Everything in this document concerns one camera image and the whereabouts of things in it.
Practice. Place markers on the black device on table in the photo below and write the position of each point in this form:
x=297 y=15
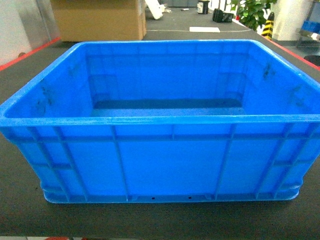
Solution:
x=220 y=16

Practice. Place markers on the large blue plastic crate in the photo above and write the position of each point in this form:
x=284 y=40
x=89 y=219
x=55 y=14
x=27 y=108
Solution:
x=167 y=121

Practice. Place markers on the white plastic object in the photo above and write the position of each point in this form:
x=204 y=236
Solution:
x=157 y=9

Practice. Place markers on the yellow black striped bollard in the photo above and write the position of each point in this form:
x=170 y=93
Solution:
x=268 y=28

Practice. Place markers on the black white small box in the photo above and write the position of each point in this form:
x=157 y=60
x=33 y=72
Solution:
x=203 y=7

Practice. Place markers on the green potted plant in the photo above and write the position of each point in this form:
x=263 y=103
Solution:
x=252 y=13

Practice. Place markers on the white flat sheet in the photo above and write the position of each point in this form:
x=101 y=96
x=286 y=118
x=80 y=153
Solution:
x=195 y=29

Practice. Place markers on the brown cardboard box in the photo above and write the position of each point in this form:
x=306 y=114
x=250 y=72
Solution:
x=100 y=20

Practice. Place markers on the blue bins on rack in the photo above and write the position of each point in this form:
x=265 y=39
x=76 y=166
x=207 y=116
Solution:
x=311 y=26

